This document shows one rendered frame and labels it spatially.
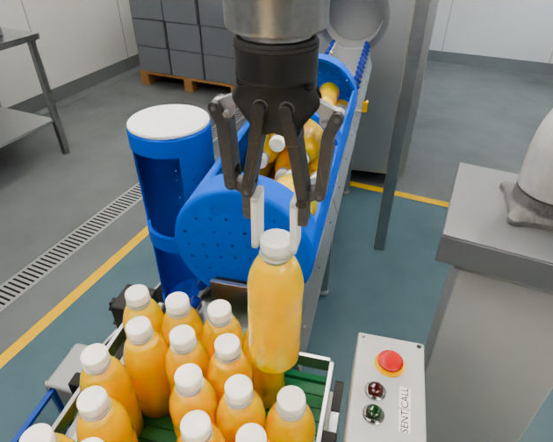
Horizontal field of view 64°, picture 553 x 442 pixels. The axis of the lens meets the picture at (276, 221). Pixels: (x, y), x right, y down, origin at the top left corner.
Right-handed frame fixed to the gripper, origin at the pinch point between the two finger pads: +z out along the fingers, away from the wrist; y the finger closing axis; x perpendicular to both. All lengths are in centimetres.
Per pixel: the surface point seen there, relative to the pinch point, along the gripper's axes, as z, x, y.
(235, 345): 24.2, 0.0, 6.3
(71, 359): 49, -7, 47
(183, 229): 22.6, -22.8, 24.3
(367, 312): 135, -115, -17
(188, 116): 32, -94, 55
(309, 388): 45.4, -9.4, -4.1
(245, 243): 23.7, -22.8, 11.8
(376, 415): 24.3, 6.0, -14.8
